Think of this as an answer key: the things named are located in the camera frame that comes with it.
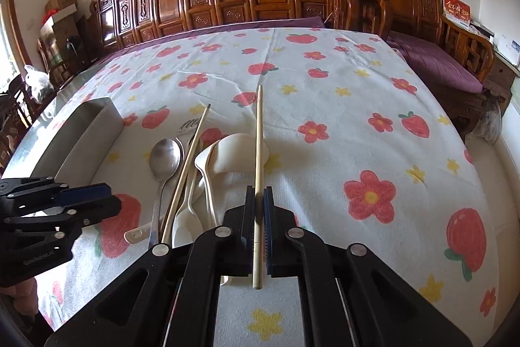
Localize wooden chopstick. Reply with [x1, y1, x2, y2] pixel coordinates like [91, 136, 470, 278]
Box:
[161, 104, 211, 246]
[252, 86, 265, 290]

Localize rectangular metal tray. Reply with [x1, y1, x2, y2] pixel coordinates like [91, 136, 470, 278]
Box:
[30, 97, 126, 185]

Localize white ceramic soup spoon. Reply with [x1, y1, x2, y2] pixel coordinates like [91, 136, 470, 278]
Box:
[195, 133, 256, 180]

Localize white plastic spoon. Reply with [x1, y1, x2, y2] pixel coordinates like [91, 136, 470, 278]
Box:
[172, 144, 215, 247]

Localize metal spoon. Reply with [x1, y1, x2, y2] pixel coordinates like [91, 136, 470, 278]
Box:
[148, 138, 182, 247]

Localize metal fork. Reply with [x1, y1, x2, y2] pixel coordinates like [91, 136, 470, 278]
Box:
[175, 117, 200, 167]

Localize white plastic fork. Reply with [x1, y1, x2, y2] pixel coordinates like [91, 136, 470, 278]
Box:
[123, 223, 151, 245]

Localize person's left hand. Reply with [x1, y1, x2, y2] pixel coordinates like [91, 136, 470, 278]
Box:
[1, 277, 38, 316]

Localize wooden chair left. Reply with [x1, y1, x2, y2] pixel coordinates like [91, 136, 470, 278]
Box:
[1, 74, 55, 173]

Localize strawberry flower tablecloth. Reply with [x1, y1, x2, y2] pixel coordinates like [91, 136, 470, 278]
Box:
[38, 28, 498, 346]

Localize plastic bag on chair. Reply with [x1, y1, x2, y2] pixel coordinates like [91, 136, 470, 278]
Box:
[24, 64, 55, 104]

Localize stacked cardboard boxes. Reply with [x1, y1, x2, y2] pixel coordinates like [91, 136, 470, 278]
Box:
[38, 0, 83, 66]

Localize carved wooden armchair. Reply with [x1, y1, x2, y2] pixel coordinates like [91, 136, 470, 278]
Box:
[344, 0, 497, 137]

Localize wooden side table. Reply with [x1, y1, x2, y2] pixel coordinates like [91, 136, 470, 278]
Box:
[483, 53, 519, 114]

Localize red desk calendar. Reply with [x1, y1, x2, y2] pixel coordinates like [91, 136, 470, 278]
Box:
[442, 0, 471, 27]

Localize white router box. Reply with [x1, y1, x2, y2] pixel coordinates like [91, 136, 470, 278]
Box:
[494, 34, 520, 68]

